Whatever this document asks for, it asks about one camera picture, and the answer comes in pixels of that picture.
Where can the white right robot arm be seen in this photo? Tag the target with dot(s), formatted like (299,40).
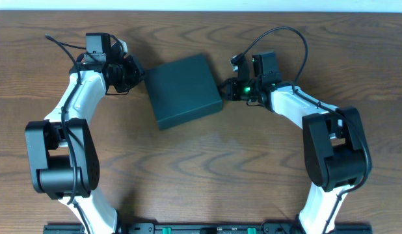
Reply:
(336,153)

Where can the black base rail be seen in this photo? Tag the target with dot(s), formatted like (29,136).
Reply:
(266,228)

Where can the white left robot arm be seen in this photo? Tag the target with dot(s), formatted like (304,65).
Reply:
(62,157)

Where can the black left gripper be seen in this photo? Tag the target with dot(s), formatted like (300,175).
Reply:
(136,71)

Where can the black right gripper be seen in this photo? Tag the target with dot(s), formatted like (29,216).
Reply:
(230,84)

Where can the black storage box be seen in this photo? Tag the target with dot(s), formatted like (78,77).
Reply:
(182,91)

